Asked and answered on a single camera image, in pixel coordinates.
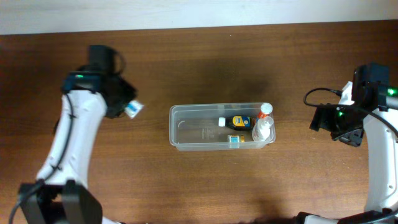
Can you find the dark bottle white cap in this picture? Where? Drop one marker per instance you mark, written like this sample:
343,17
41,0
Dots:
237,122

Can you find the white squeeze bottle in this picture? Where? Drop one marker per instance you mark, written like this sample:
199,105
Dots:
262,129

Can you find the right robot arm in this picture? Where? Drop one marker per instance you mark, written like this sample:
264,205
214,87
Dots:
367,109

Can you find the orange tube white cap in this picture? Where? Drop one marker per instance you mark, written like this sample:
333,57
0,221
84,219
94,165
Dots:
265,110

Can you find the small gold-cap bottle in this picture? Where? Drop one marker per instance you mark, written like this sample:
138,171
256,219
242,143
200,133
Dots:
236,138

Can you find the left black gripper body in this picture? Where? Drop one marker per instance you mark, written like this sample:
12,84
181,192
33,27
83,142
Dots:
121,101

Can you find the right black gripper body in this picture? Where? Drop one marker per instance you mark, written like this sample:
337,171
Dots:
321,119

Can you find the clear plastic container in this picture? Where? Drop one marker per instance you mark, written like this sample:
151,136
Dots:
195,127

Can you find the white Panadol box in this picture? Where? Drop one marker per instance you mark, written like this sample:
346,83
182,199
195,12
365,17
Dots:
133,108

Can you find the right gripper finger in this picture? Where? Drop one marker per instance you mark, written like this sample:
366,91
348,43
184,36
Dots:
353,138
321,119

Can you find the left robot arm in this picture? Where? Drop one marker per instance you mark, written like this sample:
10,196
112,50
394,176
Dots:
89,94

